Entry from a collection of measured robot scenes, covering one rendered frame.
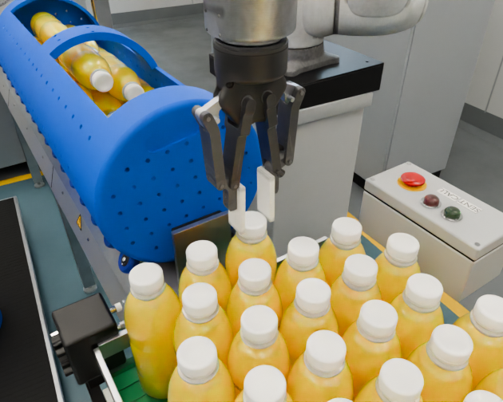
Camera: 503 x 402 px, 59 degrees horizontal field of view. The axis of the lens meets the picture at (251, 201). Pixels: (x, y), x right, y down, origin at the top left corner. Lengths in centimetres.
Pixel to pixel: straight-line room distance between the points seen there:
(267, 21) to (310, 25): 78
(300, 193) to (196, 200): 66
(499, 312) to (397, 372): 15
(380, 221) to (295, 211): 65
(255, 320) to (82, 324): 26
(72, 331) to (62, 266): 166
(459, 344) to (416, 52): 187
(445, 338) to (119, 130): 46
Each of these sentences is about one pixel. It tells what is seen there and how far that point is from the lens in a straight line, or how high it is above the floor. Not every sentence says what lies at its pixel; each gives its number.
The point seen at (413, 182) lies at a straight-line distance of 72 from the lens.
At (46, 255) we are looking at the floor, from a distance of 239.
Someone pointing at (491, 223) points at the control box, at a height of 110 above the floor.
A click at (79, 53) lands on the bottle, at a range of 102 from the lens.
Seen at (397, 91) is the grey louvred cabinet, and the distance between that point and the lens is 230.
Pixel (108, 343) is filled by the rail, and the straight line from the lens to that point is 66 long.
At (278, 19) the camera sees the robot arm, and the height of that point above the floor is 138.
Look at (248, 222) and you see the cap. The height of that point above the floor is 112.
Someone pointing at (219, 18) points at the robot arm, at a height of 138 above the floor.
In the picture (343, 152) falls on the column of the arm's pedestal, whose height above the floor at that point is 82.
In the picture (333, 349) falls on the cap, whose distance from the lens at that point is 47.
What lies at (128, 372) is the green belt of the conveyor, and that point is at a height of 90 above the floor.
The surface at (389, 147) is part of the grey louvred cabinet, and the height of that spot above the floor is 36.
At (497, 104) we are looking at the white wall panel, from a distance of 355.
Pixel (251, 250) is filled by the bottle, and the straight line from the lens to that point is 58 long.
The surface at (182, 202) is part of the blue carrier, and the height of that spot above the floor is 107.
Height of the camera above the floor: 148
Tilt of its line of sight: 36 degrees down
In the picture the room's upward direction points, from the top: straight up
